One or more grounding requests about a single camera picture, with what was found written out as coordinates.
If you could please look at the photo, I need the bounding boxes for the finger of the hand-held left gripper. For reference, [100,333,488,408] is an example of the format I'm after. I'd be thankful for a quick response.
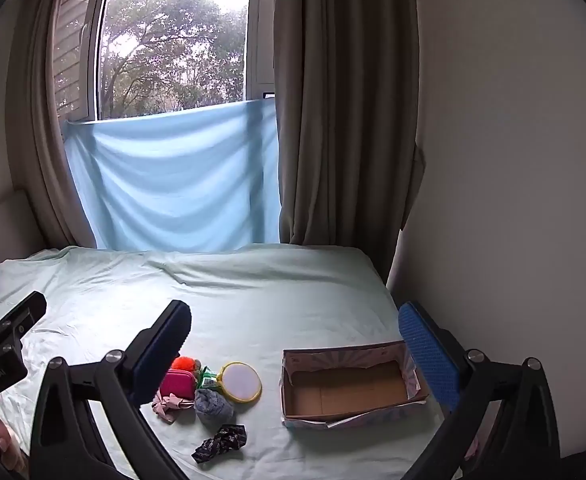
[0,290,48,337]

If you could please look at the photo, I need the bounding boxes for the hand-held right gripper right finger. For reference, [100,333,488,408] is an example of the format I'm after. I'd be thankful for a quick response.
[397,301,560,480]

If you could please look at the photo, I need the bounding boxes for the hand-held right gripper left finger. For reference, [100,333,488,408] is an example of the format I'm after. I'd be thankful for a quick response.
[28,299,193,480]

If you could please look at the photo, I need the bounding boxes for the pink pouch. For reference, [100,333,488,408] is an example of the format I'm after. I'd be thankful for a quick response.
[160,368,199,401]

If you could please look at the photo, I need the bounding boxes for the green tissue packet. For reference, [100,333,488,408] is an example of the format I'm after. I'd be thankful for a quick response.
[195,366,222,391]

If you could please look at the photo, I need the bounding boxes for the pink scrunchie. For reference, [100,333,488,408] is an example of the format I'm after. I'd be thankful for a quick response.
[151,390,195,425]

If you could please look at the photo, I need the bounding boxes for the grey-blue sock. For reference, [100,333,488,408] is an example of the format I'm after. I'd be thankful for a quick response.
[193,388,236,422]

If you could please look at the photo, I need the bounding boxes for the round yellow-rimmed mirror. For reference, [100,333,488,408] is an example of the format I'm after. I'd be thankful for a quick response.
[217,361,263,403]

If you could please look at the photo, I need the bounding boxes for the cardboard box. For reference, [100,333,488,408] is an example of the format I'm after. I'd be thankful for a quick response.
[280,340,430,431]

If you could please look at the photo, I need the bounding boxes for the black patterned cloth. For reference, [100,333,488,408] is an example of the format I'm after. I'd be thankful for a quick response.
[191,424,248,464]

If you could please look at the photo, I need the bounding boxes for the person's left hand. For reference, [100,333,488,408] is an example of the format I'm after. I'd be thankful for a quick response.
[0,396,29,477]

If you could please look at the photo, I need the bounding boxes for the beige headboard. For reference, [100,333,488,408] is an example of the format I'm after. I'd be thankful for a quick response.
[0,189,49,286]

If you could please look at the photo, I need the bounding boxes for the pale green bed sheet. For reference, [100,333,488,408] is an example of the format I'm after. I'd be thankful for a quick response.
[0,244,461,480]

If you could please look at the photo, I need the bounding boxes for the light blue hanging cloth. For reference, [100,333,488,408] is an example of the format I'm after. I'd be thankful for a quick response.
[63,99,282,252]

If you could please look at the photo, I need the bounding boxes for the narrow brown curtain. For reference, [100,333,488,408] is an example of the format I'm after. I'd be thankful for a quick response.
[12,0,116,250]

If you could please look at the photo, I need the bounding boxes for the wide brown curtain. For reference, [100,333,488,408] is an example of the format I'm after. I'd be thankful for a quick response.
[272,0,427,283]

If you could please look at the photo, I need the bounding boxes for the window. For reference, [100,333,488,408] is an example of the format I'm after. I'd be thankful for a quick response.
[53,0,278,123]

